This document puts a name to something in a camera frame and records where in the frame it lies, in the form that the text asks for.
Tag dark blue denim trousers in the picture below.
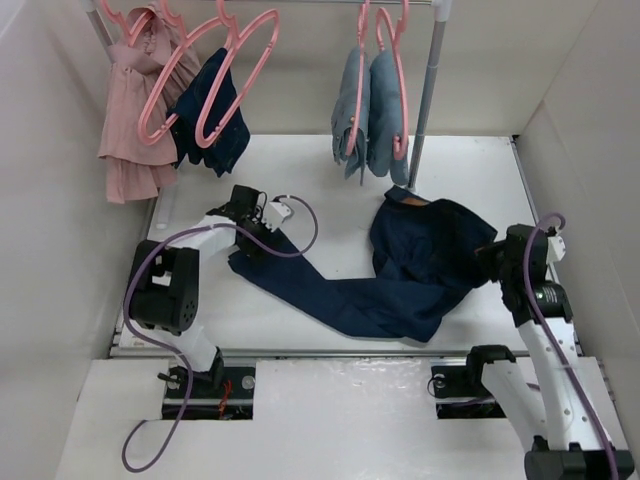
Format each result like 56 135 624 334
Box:
228 186 497 343

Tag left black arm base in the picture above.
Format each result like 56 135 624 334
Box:
157 366 256 421

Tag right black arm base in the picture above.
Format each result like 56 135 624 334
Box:
427 363 506 420

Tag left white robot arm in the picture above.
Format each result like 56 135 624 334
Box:
123 185 292 397

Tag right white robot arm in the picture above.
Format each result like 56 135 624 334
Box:
462 224 635 479

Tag pink hanger right jeans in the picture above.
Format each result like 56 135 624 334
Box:
375 0 410 161

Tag pink hanger jeans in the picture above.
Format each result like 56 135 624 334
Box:
346 0 370 155
375 0 410 161

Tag empty pink hanger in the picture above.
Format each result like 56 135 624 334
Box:
191 0 280 150

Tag pink hanger with shorts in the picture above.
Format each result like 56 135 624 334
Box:
139 0 234 146

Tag pink hanger with skirt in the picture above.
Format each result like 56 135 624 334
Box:
99 0 157 53

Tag pink hanger left jeans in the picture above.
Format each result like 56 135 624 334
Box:
346 0 370 155

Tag hanging dark denim shorts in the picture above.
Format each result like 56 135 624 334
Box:
166 46 252 177

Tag light blue jeans left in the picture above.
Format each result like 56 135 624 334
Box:
331 46 370 183

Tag light blue jeans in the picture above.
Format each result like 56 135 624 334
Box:
331 46 370 183
367 50 409 186

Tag pink pleated skirt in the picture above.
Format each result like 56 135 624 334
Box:
98 1 181 204

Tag light blue jeans right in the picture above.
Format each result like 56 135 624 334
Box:
367 50 409 186

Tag metal clothes rack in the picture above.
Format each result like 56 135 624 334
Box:
82 1 452 192

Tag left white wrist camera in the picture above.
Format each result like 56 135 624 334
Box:
263 200 293 229

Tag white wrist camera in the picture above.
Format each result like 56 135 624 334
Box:
263 200 293 229
545 227 566 265

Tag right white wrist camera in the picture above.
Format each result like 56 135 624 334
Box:
545 227 566 265

